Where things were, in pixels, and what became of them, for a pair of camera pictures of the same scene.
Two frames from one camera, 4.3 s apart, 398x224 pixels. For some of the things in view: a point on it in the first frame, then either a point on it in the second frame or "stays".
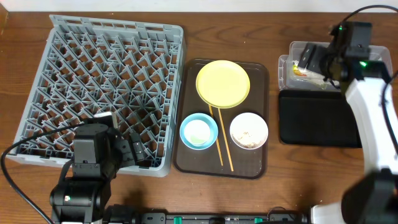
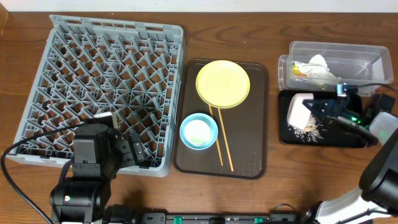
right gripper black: [317, 54] -> [333, 110]
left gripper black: [127, 150] stays
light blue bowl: [198, 131] stays
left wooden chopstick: [217, 140] stays
